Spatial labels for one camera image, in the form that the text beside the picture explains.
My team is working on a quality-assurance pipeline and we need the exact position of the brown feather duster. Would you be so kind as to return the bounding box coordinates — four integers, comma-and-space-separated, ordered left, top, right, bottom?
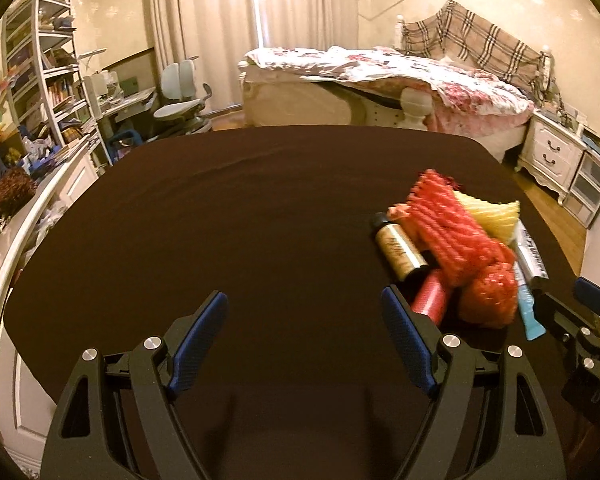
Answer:
0, 167, 38, 226

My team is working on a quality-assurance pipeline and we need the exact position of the brown bottle with gold label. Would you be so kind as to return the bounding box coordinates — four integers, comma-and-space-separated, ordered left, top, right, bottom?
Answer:
371, 212, 431, 283

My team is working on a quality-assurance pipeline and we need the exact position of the orange paper bag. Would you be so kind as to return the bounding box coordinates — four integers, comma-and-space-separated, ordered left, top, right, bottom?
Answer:
387, 202, 416, 233

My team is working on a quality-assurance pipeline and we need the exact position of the red foam fruit net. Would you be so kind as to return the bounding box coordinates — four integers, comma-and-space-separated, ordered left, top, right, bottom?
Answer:
407, 169, 518, 288

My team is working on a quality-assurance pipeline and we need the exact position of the yellow foam fruit net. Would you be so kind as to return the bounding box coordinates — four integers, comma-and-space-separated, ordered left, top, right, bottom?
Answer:
452, 190, 522, 246

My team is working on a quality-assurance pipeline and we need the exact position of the cream curtain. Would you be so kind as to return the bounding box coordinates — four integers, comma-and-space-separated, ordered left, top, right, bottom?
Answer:
150, 0, 361, 111

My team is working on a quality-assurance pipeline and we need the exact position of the blue and white tube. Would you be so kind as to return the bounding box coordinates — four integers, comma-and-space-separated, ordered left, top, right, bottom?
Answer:
512, 260, 547, 341

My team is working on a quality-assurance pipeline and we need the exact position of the grey office chair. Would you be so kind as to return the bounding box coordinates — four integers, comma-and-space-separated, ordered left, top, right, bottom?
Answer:
152, 59, 215, 136

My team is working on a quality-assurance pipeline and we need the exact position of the floral duvet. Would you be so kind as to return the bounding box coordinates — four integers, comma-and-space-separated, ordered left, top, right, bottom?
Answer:
244, 46, 535, 116

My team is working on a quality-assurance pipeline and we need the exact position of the bed with floral cover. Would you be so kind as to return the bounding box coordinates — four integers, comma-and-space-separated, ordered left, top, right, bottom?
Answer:
237, 15, 556, 161

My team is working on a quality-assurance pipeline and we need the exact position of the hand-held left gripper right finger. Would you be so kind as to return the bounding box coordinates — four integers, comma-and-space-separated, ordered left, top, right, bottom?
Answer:
380, 285, 567, 480

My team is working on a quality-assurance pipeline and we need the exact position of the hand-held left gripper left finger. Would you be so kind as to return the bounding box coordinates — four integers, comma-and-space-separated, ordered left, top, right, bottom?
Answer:
40, 290, 229, 480

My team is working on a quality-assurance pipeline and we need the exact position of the white nightstand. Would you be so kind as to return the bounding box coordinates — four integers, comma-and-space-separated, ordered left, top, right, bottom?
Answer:
516, 110, 588, 206

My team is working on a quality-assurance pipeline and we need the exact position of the pink ribbed tube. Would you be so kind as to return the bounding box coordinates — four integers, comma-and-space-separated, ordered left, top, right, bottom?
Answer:
411, 269, 453, 326

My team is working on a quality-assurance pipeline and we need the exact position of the plaid blanket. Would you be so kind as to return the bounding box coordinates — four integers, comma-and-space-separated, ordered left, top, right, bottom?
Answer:
401, 1, 553, 96

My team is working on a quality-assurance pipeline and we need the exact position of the white cabinet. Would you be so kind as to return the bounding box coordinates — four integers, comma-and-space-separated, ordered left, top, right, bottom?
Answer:
0, 150, 101, 461

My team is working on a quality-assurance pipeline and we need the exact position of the white study desk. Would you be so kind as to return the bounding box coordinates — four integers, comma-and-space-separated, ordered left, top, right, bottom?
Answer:
92, 87, 158, 161

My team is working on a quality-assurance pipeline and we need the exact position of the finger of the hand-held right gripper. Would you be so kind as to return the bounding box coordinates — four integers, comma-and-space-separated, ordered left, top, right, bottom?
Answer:
530, 280, 600, 361
575, 276, 600, 326

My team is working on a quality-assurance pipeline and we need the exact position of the white bookshelf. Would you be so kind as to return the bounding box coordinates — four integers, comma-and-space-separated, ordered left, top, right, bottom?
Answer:
0, 0, 113, 166

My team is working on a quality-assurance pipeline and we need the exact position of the blue step stool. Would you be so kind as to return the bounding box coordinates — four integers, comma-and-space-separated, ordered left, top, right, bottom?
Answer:
106, 129, 143, 163

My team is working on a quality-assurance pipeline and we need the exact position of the plastic drawer unit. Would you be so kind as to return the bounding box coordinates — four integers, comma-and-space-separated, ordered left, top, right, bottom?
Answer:
562, 150, 600, 228

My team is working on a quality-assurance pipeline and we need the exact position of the white desk lamp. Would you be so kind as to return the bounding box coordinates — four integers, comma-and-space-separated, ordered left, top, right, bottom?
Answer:
77, 47, 108, 76

